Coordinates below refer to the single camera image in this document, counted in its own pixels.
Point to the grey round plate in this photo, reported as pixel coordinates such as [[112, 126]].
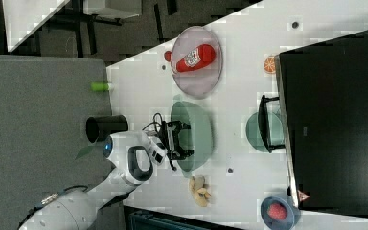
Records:
[[198, 83]]

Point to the red strawberry in bowl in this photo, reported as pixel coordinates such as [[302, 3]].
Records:
[[277, 211]]

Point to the black pot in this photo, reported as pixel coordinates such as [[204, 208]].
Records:
[[97, 129]]

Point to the orange slice toy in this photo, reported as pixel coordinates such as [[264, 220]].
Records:
[[269, 65]]

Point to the blue bowl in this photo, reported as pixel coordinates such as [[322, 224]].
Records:
[[293, 214]]

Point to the red ketchup bottle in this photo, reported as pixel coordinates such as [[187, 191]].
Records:
[[200, 57]]

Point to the black toaster oven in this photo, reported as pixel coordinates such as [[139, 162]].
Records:
[[323, 98]]

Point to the peeled toy banana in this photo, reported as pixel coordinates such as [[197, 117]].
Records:
[[198, 191]]

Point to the red toy strawberry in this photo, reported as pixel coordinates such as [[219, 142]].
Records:
[[168, 56]]

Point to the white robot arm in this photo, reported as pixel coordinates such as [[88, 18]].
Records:
[[133, 155]]

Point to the green slotted spatula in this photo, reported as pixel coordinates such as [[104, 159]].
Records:
[[84, 151]]

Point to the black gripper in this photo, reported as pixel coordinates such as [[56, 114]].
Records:
[[169, 133]]

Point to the mint green plastic strainer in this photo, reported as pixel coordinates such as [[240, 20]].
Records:
[[198, 138]]

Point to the mint green cup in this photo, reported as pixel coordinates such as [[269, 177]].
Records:
[[253, 133]]

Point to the green cylinder object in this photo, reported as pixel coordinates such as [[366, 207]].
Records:
[[101, 86]]

